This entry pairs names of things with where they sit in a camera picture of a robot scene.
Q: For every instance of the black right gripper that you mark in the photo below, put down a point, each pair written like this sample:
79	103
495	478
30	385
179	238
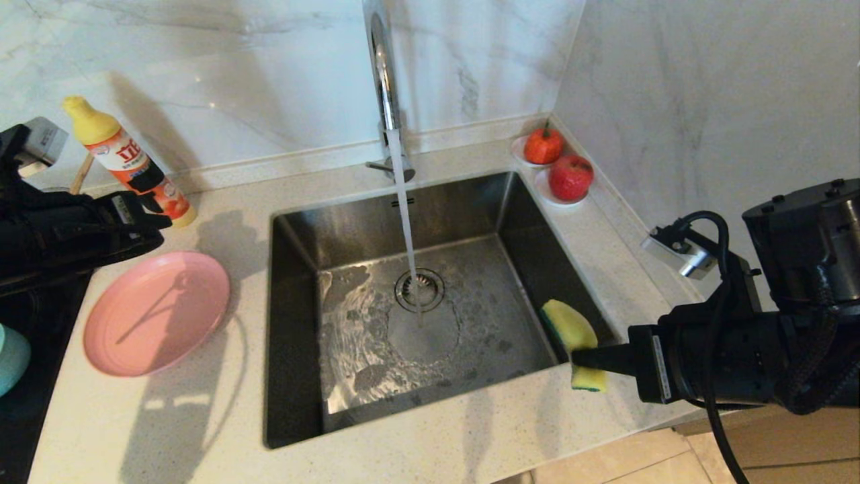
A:
725	356

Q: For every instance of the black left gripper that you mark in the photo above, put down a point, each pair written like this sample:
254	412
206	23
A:
54	228

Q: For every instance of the yellow sponge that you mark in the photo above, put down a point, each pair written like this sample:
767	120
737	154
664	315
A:
571	326

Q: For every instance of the wooden chopstick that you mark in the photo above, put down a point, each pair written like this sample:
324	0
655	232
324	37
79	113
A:
80	173

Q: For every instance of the yellow-capped orange dish soap bottle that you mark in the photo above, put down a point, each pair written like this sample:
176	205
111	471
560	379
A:
101	131

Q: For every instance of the pink plate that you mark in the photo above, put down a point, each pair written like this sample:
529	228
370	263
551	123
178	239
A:
154	316

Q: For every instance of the teal bowl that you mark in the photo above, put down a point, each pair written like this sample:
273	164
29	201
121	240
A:
12	359

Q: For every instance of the chrome kitchen faucet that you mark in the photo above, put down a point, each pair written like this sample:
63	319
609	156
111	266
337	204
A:
384	81

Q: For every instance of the stainless steel sink basin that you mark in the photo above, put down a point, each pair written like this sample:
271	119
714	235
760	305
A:
484	222

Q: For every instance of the small white dish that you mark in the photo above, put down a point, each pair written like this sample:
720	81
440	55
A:
541	187
517	152

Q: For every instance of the red apple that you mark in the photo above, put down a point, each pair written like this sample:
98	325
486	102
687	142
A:
571	178

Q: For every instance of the round metal drain strainer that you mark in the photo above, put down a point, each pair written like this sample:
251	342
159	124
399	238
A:
430	290

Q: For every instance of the wooden cabinet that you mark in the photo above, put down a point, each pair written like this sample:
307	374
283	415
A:
793	450

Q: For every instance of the orange persimmon fruit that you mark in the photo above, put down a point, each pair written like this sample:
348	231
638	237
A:
543	146

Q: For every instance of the black induction cooktop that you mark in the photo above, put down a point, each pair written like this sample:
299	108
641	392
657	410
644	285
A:
27	417

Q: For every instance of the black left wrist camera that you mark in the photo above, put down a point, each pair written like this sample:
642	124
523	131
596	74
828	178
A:
40	144

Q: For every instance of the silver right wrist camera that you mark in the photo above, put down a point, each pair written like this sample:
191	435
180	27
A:
678	255

